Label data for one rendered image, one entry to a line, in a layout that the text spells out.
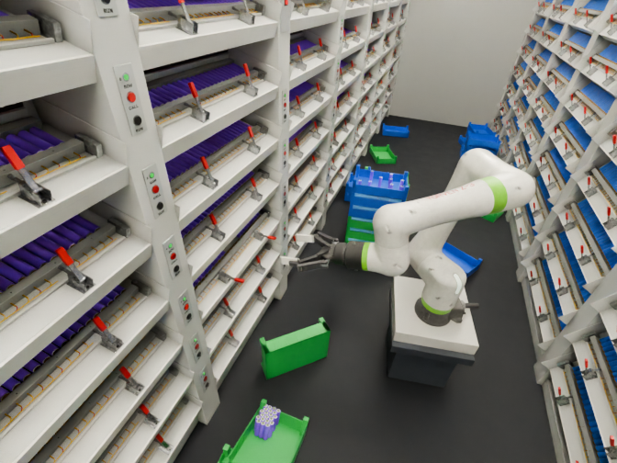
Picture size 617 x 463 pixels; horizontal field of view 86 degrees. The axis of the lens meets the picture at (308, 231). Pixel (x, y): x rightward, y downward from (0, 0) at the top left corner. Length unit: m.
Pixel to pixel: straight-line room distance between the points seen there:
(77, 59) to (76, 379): 0.61
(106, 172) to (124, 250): 0.19
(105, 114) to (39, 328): 0.39
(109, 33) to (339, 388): 1.44
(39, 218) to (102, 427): 0.57
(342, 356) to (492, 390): 0.67
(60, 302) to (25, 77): 0.38
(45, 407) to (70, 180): 0.44
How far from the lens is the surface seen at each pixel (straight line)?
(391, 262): 1.02
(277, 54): 1.27
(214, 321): 1.38
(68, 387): 0.89
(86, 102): 0.75
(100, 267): 0.81
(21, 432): 0.88
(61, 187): 0.70
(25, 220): 0.65
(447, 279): 1.32
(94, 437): 1.05
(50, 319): 0.75
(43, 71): 0.64
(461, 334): 1.50
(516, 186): 1.18
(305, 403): 1.58
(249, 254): 1.35
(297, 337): 1.50
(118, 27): 0.73
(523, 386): 1.93
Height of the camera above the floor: 1.42
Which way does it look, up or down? 37 degrees down
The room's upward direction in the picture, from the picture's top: 3 degrees clockwise
